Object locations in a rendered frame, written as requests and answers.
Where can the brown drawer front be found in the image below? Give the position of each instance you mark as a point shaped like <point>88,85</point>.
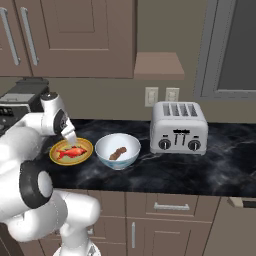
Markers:
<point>111,203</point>
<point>171,200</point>

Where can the brown potato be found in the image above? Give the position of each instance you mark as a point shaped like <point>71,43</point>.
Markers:
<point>117,154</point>

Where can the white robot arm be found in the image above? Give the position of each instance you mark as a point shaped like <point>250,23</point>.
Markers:
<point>23,156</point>

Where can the silver four-slot toaster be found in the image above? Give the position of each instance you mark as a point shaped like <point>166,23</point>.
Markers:
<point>178,128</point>

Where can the yellow plate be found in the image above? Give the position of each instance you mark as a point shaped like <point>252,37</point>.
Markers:
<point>71,161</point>

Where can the white wall outlet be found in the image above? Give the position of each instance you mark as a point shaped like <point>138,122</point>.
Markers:
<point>151,96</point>
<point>172,94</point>

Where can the brown wall shelf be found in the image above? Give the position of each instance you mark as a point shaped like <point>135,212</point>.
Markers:
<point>158,65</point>

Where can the grey framed window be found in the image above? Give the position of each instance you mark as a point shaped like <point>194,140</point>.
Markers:
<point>233,50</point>

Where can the brown dishwasher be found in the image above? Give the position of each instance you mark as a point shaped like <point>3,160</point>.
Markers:
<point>230,233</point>

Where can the black stove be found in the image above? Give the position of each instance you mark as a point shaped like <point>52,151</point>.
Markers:
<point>20,96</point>

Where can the red fish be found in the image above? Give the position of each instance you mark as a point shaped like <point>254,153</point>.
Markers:
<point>74,152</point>

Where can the white bowl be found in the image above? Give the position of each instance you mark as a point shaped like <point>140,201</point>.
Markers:
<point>117,141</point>

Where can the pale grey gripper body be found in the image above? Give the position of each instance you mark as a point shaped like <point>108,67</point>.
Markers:
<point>69,135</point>

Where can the brown lower cupboard door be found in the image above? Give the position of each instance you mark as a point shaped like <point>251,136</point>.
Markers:
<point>173,238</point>
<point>111,236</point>

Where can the narrow brown upper cupboard door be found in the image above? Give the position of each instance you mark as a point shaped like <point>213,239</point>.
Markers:
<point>5,60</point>

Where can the wide brown upper cupboard door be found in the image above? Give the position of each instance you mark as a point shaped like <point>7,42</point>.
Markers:
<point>80,40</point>

